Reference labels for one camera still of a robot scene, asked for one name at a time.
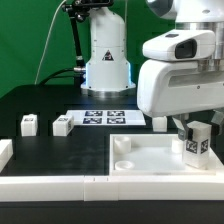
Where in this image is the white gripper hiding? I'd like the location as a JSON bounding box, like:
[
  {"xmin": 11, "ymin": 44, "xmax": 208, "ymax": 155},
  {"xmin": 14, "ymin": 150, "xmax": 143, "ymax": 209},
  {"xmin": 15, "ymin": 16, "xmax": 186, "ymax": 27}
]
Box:
[{"xmin": 137, "ymin": 29, "xmax": 224, "ymax": 141}]

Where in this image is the white square tabletop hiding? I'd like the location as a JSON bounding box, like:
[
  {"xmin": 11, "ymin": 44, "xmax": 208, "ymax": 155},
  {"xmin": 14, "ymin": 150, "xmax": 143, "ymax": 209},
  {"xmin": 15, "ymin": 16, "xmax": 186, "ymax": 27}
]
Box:
[{"xmin": 109, "ymin": 134, "xmax": 224, "ymax": 176}]

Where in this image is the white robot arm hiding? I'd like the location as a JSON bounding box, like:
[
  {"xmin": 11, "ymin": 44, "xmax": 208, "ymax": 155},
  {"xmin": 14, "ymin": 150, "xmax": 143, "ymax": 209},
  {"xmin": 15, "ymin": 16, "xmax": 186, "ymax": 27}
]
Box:
[{"xmin": 82, "ymin": 0, "xmax": 224, "ymax": 140}]

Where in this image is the white marker plate with tags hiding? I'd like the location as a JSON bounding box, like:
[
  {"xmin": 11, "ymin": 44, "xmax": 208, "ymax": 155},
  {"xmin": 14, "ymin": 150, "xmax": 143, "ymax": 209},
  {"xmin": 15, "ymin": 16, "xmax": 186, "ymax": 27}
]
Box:
[{"xmin": 67, "ymin": 110, "xmax": 146, "ymax": 126}]

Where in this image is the white U-shaped obstacle fence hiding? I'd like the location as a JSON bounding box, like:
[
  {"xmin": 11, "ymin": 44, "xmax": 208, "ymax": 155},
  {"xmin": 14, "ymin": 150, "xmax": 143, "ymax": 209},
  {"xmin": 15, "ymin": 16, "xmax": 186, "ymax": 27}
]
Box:
[{"xmin": 0, "ymin": 137, "xmax": 224, "ymax": 202}]

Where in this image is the black cable bundle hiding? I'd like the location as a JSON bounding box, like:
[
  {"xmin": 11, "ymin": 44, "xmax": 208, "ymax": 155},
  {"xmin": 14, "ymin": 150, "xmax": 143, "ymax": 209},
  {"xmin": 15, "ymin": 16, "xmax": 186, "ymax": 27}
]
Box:
[{"xmin": 38, "ymin": 66, "xmax": 88, "ymax": 86}]

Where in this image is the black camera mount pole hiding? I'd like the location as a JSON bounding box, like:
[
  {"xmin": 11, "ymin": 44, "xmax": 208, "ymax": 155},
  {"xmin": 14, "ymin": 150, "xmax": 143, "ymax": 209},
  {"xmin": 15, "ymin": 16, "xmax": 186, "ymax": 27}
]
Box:
[{"xmin": 62, "ymin": 0, "xmax": 114, "ymax": 67}]

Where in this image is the white thin cable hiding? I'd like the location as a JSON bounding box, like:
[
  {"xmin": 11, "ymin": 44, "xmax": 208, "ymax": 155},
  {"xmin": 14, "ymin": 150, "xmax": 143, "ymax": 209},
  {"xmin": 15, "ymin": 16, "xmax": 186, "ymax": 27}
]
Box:
[{"xmin": 34, "ymin": 0, "xmax": 68, "ymax": 85}]

